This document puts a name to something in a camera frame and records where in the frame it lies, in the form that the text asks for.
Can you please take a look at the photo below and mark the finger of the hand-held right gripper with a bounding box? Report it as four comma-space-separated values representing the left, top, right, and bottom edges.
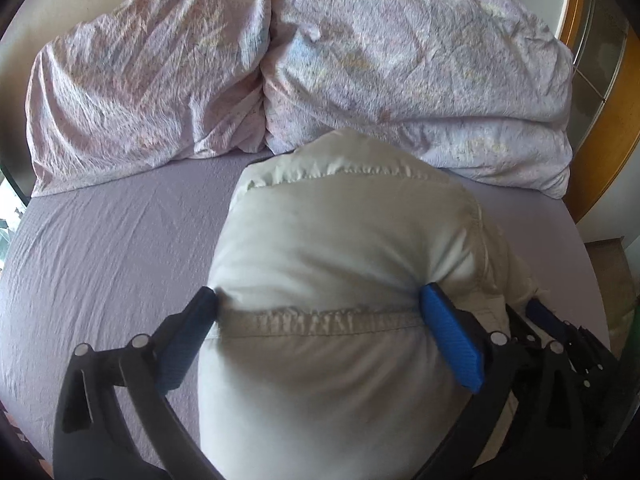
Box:
525, 297, 581, 348

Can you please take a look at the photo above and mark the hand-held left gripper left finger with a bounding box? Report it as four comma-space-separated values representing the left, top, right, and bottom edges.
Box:
52, 286, 227, 480

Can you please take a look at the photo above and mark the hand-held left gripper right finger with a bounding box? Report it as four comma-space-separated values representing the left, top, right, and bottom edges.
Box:
414, 282, 587, 480

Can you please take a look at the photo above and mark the white puffer jacket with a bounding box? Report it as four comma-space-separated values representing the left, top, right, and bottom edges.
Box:
196, 127, 553, 480

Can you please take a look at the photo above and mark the wooden nightstand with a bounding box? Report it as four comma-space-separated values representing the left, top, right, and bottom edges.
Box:
584, 236, 630, 358

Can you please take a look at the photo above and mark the purple bed sheet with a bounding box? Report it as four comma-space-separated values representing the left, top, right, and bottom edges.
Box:
0, 152, 615, 480

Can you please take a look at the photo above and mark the wooden wardrobe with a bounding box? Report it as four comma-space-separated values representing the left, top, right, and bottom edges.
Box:
500, 0, 640, 225

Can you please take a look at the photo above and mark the left floral pillow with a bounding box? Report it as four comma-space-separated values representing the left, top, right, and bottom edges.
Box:
25, 0, 281, 198

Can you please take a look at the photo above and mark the floral pillow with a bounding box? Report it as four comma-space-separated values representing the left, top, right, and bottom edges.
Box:
260, 0, 575, 200
25, 0, 281, 198

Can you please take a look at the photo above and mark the right floral pillow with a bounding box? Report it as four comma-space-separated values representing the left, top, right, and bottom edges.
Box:
260, 0, 575, 200

